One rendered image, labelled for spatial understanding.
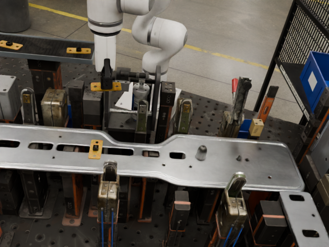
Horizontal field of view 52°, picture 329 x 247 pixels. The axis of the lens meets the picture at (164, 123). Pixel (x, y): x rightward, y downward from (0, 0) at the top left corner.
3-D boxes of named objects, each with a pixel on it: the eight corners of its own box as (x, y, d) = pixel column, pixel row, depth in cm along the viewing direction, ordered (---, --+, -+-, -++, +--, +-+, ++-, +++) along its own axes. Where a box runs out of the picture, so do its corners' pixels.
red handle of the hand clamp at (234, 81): (230, 118, 116) (230, 77, 121) (228, 120, 118) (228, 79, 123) (242, 119, 117) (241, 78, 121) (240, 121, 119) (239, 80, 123)
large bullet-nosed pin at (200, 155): (195, 163, 110) (199, 149, 105) (194, 156, 112) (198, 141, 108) (204, 163, 110) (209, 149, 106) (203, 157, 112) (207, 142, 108)
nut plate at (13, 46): (-5, 45, 117) (-6, 42, 117) (2, 40, 120) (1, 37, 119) (17, 50, 116) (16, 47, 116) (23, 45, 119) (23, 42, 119)
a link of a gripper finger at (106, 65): (104, 44, 83) (103, 52, 89) (105, 75, 82) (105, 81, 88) (108, 44, 83) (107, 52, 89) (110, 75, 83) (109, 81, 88)
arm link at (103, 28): (87, 7, 83) (87, 18, 85) (87, 23, 77) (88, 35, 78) (121, 8, 85) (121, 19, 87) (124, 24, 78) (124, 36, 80)
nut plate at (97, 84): (90, 91, 92) (90, 87, 91) (90, 83, 95) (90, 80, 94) (121, 90, 94) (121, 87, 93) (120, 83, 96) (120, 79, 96)
